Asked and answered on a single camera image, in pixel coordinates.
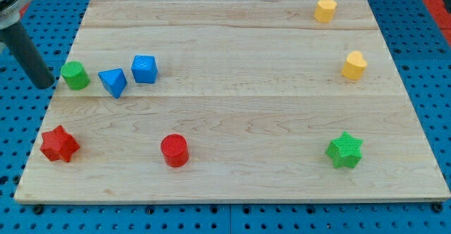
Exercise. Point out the green cylinder block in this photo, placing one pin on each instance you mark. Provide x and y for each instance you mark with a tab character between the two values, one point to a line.
75	75

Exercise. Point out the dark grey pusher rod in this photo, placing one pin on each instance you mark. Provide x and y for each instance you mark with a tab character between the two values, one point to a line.
26	53

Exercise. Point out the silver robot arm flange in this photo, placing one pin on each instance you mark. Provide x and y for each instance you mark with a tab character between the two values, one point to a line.
12	11

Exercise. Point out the blue triangle block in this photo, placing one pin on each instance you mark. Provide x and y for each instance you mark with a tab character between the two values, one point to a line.
114	81

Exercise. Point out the red cylinder block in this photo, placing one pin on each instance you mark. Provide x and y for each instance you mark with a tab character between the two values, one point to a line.
174	150

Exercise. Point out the blue cube block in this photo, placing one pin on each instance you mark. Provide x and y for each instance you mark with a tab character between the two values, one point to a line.
144	69

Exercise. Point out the green star block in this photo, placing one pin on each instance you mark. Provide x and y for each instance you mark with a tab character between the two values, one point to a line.
345	151

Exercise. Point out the yellow heart block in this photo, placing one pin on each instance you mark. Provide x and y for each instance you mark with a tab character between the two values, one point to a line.
354	66

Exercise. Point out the yellow hexagon block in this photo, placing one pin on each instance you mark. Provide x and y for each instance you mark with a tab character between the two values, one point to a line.
325	10

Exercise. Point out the red star block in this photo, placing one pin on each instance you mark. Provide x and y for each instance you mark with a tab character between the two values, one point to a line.
58	145

